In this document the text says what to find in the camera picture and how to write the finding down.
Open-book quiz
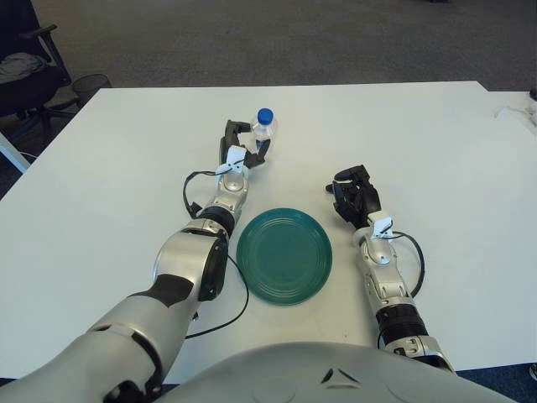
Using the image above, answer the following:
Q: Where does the grey cloth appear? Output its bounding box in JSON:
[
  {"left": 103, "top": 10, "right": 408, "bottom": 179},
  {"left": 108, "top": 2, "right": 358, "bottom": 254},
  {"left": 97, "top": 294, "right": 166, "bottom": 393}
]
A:
[{"left": 0, "top": 53, "right": 45, "bottom": 83}]

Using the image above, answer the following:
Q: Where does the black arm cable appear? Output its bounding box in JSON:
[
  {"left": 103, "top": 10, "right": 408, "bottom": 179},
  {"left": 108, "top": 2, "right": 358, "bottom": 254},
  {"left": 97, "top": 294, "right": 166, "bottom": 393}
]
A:
[
  {"left": 182, "top": 167, "right": 249, "bottom": 339},
  {"left": 393, "top": 230, "right": 425, "bottom": 297}
]

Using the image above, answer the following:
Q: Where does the black wire mesh bin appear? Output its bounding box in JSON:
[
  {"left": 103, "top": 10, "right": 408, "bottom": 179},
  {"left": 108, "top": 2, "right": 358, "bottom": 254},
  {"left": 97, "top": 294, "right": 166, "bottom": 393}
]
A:
[{"left": 70, "top": 73, "right": 112, "bottom": 104}]

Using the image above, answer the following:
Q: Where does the black office chair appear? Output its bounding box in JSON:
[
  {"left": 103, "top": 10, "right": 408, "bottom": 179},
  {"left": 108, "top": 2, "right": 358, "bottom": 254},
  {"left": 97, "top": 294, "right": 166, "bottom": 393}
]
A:
[{"left": 0, "top": 0, "right": 81, "bottom": 142}]

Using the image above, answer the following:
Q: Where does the clear bottle with blue cap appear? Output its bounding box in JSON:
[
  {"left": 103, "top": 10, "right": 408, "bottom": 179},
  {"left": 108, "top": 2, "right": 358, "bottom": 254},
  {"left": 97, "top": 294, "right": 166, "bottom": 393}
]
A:
[{"left": 250, "top": 107, "right": 279, "bottom": 154}]

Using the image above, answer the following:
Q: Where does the silver robot torso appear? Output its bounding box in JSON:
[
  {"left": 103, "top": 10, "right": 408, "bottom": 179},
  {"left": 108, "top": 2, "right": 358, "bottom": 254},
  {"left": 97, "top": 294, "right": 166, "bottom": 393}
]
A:
[{"left": 161, "top": 342, "right": 537, "bottom": 403}]

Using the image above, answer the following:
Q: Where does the white table leg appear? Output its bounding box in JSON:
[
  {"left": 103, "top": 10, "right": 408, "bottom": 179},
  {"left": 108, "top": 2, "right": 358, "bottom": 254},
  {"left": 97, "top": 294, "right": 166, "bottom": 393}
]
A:
[{"left": 0, "top": 132, "right": 31, "bottom": 173}]

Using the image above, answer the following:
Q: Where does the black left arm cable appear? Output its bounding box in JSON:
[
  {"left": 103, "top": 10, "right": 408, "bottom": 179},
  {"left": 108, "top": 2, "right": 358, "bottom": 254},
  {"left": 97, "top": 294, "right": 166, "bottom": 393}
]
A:
[{"left": 182, "top": 167, "right": 249, "bottom": 339}]

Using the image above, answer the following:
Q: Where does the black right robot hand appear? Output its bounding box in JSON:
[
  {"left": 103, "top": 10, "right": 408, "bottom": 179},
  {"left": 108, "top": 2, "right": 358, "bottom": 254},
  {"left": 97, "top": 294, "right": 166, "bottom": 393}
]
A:
[{"left": 325, "top": 165, "right": 383, "bottom": 230}]

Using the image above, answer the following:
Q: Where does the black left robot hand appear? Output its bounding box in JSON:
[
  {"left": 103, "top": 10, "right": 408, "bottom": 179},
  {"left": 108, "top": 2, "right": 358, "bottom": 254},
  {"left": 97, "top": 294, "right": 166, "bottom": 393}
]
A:
[{"left": 216, "top": 119, "right": 272, "bottom": 169}]

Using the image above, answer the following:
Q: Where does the green ceramic plate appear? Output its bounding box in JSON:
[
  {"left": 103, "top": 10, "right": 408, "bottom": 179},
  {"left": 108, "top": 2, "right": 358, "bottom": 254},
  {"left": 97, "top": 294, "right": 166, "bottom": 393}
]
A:
[{"left": 236, "top": 208, "right": 333, "bottom": 306}]

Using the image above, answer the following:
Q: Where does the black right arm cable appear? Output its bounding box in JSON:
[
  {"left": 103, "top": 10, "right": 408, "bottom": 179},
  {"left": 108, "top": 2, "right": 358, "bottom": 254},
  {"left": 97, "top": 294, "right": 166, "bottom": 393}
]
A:
[{"left": 393, "top": 230, "right": 425, "bottom": 297}]

